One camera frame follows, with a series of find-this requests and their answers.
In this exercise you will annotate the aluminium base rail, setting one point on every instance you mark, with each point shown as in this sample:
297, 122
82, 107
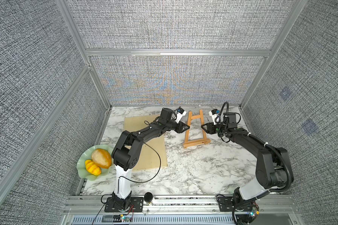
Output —
177, 210

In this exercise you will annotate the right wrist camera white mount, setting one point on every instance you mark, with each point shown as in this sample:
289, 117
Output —
215, 115

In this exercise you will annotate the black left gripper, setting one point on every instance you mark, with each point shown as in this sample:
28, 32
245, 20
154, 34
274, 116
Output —
180, 126

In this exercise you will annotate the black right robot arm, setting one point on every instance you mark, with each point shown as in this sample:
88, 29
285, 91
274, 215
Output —
273, 171

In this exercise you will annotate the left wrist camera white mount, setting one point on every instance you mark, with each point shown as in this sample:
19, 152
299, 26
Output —
180, 112

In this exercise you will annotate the small black-capped jar on rail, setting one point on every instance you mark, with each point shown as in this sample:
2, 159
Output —
148, 198

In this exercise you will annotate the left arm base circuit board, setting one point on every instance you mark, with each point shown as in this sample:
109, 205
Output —
125, 218

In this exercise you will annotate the yellow striped toy croissant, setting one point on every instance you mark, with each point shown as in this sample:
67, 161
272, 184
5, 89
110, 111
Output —
92, 168

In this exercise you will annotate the light green plate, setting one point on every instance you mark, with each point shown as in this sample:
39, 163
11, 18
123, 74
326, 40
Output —
87, 155

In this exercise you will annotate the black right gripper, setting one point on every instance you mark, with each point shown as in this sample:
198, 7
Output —
210, 127

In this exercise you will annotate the small wooden easel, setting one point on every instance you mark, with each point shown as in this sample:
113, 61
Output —
193, 137

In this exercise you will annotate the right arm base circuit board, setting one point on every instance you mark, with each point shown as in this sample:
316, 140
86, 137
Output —
253, 213

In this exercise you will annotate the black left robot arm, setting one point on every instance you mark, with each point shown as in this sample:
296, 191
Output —
127, 150

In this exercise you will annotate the orange toy fruit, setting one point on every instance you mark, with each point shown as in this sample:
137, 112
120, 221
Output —
101, 158

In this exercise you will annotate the light plywood board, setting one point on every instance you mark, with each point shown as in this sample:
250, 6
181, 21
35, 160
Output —
148, 158

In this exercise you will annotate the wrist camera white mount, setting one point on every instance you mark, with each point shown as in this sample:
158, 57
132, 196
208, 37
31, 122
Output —
180, 112
215, 115

